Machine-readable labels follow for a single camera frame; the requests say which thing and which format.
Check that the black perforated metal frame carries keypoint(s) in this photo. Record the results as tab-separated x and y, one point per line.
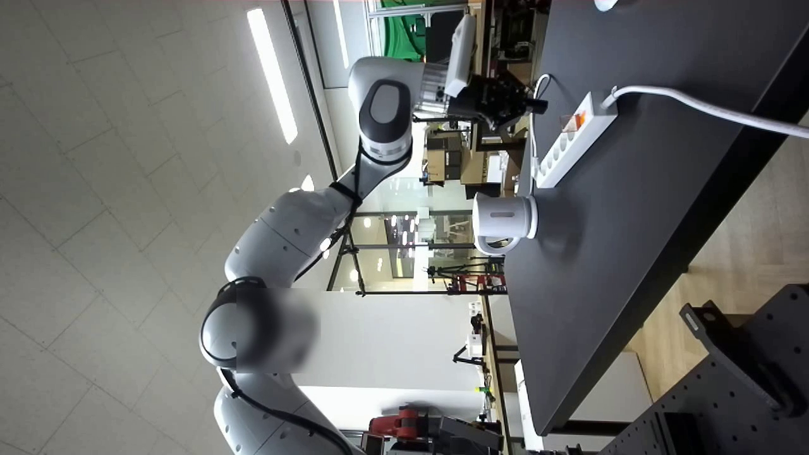
724	387

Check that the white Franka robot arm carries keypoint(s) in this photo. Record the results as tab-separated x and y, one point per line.
280	244

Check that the red and black device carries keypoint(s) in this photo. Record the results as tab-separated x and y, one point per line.
405	425

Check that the white cylindrical container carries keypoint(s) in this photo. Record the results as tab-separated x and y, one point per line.
505	224

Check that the rectangular ceiling light panel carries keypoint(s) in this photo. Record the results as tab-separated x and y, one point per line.
272	76

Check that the white power strip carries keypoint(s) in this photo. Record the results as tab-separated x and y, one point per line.
573	139

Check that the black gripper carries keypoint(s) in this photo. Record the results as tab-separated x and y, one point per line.
501	101

